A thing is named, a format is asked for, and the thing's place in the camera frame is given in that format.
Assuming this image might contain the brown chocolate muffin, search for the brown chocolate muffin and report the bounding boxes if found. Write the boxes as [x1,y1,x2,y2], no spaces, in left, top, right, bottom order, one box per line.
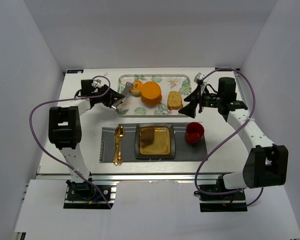
[139,127,155,145]

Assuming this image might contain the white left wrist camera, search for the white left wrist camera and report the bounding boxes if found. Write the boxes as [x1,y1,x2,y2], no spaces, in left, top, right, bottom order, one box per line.
[92,79,102,89]

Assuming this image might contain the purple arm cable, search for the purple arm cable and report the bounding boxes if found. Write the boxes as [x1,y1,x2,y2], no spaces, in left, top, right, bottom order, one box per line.
[193,67,264,207]
[29,75,113,210]

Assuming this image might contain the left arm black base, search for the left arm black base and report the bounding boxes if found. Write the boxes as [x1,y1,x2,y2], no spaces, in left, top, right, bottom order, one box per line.
[63,180,116,210]

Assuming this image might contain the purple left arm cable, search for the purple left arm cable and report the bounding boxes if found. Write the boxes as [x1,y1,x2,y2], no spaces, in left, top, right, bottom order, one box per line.
[29,75,113,210]

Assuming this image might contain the glazed ring donut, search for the glazed ring donut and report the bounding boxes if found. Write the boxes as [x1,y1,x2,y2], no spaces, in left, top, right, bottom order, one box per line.
[130,80,143,96]

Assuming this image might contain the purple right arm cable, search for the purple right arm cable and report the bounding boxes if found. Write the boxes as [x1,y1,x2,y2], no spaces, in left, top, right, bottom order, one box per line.
[193,67,264,207]

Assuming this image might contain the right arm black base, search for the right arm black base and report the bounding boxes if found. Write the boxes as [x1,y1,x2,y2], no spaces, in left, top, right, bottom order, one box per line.
[193,175,248,213]

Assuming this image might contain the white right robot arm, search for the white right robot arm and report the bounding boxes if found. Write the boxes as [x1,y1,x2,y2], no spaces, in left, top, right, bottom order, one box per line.
[178,74,289,192]

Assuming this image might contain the gold knife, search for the gold knife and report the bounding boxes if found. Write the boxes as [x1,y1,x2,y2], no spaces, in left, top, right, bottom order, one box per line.
[113,125,120,166]

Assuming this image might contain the gold spoon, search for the gold spoon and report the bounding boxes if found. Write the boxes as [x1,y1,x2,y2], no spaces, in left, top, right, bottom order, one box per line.
[117,125,125,165]

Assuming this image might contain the red mug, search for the red mug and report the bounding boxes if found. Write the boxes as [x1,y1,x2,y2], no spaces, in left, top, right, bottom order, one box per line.
[184,122,205,146]

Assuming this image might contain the blue label sticker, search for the blue label sticker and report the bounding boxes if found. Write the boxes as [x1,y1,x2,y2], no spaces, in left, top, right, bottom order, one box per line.
[215,67,233,72]
[66,69,84,74]

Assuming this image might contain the sliced bread loaf piece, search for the sliced bread loaf piece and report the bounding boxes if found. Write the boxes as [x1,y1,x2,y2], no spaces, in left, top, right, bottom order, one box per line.
[167,91,184,110]

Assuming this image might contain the gold fork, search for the gold fork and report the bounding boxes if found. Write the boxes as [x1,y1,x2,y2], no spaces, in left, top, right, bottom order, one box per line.
[113,125,122,166]

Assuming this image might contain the round orange cake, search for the round orange cake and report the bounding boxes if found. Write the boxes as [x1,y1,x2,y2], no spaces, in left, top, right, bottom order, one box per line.
[140,81,162,107]

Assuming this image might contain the metal tongs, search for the metal tongs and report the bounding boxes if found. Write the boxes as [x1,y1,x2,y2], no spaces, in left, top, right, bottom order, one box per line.
[111,82,133,110]

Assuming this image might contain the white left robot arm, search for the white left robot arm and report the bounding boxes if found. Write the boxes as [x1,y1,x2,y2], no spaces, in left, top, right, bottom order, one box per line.
[48,77,132,185]

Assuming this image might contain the square black gold plate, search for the square black gold plate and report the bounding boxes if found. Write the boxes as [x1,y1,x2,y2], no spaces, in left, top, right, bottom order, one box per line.
[135,123,176,160]

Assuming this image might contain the blue label sticker right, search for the blue label sticker right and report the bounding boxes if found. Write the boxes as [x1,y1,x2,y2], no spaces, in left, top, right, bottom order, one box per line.
[215,67,233,72]

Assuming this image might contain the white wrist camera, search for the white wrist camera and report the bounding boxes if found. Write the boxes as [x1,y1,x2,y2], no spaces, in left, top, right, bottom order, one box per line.
[193,72,205,85]
[92,79,102,89]

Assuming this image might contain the grey placemat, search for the grey placemat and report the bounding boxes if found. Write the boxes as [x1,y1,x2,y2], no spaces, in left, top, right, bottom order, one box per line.
[99,122,208,163]

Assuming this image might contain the blue label sticker left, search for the blue label sticker left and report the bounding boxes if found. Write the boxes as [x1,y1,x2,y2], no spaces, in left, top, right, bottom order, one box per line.
[66,69,84,74]

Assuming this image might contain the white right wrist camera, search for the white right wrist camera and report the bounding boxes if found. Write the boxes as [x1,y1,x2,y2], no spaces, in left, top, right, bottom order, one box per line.
[193,72,205,85]

